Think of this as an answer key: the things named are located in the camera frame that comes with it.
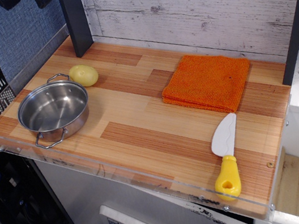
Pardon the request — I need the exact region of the yellow handled white toy knife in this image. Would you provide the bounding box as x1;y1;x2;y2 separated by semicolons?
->
211;113;242;201

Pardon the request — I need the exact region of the folded orange towel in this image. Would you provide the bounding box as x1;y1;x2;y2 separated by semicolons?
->
162;55;250;113

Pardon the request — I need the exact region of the yellow toy potato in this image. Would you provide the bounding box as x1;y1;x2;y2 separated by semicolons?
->
69;64;99;87

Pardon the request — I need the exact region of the stainless steel pot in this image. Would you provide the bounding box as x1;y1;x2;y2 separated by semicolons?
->
18;73;89;149

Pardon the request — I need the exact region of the clear acrylic table guard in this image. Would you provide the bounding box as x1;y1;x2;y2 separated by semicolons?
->
0;38;290;221

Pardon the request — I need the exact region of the left dark vertical post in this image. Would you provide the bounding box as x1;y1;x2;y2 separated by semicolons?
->
59;0;93;58

